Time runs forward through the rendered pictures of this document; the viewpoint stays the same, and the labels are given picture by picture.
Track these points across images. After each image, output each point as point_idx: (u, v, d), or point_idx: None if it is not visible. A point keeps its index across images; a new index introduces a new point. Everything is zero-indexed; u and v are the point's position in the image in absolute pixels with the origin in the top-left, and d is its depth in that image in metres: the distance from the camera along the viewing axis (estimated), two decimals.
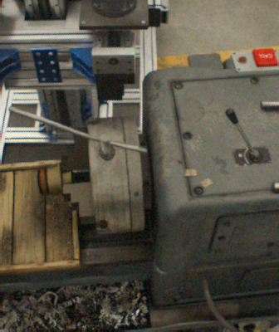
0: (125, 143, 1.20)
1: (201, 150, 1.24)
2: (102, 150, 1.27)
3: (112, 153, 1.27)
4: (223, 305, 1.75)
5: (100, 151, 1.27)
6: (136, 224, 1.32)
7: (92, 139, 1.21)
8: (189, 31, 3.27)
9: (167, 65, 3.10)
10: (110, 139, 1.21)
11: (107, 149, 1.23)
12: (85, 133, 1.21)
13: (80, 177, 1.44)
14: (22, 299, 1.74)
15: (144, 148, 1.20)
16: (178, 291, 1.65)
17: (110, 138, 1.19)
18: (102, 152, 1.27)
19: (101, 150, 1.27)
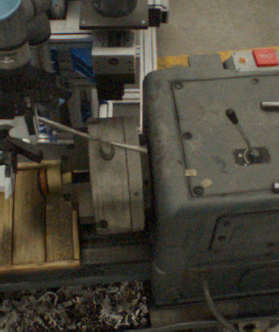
0: (124, 143, 1.20)
1: (201, 150, 1.24)
2: (102, 150, 1.27)
3: (112, 153, 1.27)
4: (223, 305, 1.75)
5: (100, 151, 1.27)
6: (136, 224, 1.32)
7: (92, 139, 1.21)
8: (189, 31, 3.27)
9: (167, 65, 3.10)
10: (110, 139, 1.21)
11: (107, 149, 1.23)
12: (85, 133, 1.21)
13: (80, 177, 1.44)
14: (22, 299, 1.74)
15: (144, 148, 1.20)
16: (178, 291, 1.65)
17: (110, 138, 1.19)
18: (102, 152, 1.27)
19: (101, 150, 1.27)
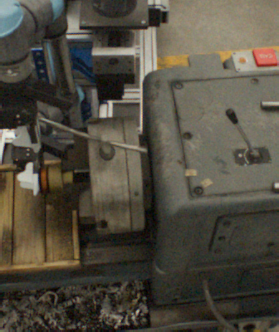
0: (124, 143, 1.20)
1: (201, 150, 1.24)
2: (102, 150, 1.27)
3: (112, 153, 1.27)
4: (223, 305, 1.75)
5: (100, 151, 1.27)
6: (136, 224, 1.32)
7: (92, 139, 1.21)
8: (189, 31, 3.27)
9: (167, 65, 3.10)
10: (110, 139, 1.21)
11: (107, 149, 1.23)
12: (85, 133, 1.21)
13: (80, 177, 1.44)
14: (22, 299, 1.74)
15: (144, 148, 1.20)
16: (178, 291, 1.65)
17: (110, 138, 1.19)
18: (102, 152, 1.27)
19: (101, 150, 1.27)
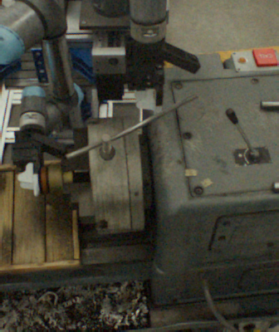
0: (88, 149, 1.19)
1: (201, 150, 1.24)
2: (111, 150, 1.27)
3: (102, 154, 1.26)
4: (223, 305, 1.75)
5: (112, 148, 1.27)
6: (136, 224, 1.32)
7: (116, 134, 1.21)
8: (189, 31, 3.27)
9: (167, 65, 3.10)
10: (104, 145, 1.21)
11: None
12: (126, 133, 1.21)
13: (80, 177, 1.44)
14: (22, 299, 1.74)
15: (70, 158, 1.19)
16: (178, 291, 1.65)
17: (101, 139, 1.19)
18: (110, 149, 1.27)
19: (112, 149, 1.27)
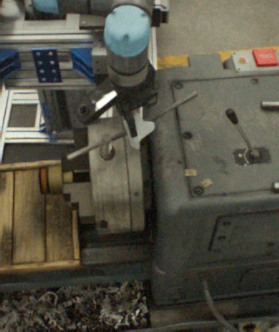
0: (89, 149, 1.19)
1: (201, 150, 1.24)
2: (111, 150, 1.27)
3: (102, 154, 1.26)
4: (223, 305, 1.75)
5: (112, 148, 1.27)
6: (136, 224, 1.32)
7: (117, 134, 1.21)
8: (189, 31, 3.27)
9: (167, 65, 3.10)
10: (105, 145, 1.21)
11: None
12: (126, 133, 1.21)
13: (80, 177, 1.44)
14: (22, 299, 1.74)
15: (71, 158, 1.19)
16: (178, 291, 1.65)
17: (102, 139, 1.19)
18: (110, 149, 1.27)
19: (112, 149, 1.27)
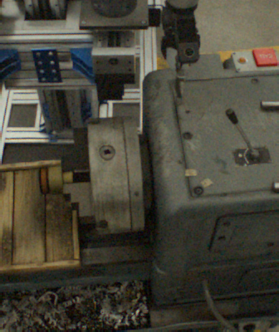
0: (185, 93, 1.22)
1: (201, 150, 1.24)
2: (111, 150, 1.27)
3: (102, 154, 1.26)
4: (223, 305, 1.75)
5: (112, 148, 1.27)
6: (136, 224, 1.32)
7: (176, 70, 1.26)
8: None
9: (167, 65, 3.10)
10: (183, 82, 1.25)
11: (176, 89, 1.27)
12: (178, 62, 1.27)
13: (80, 177, 1.44)
14: (22, 299, 1.74)
15: (189, 109, 1.20)
16: (178, 291, 1.65)
17: (182, 77, 1.23)
18: (110, 149, 1.27)
19: (112, 149, 1.27)
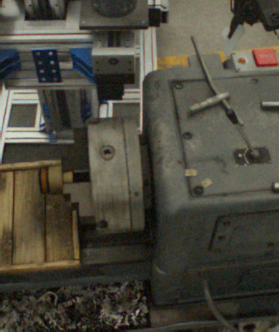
0: None
1: (201, 150, 1.24)
2: (111, 150, 1.27)
3: (102, 154, 1.26)
4: (223, 305, 1.75)
5: (112, 148, 1.27)
6: (136, 224, 1.32)
7: (216, 88, 1.33)
8: (189, 31, 3.27)
9: (167, 65, 3.10)
10: (221, 102, 1.32)
11: (214, 100, 1.31)
12: (212, 85, 1.35)
13: (80, 177, 1.44)
14: (22, 299, 1.74)
15: (240, 124, 1.28)
16: (178, 291, 1.65)
17: (229, 98, 1.32)
18: (110, 149, 1.27)
19: (112, 149, 1.27)
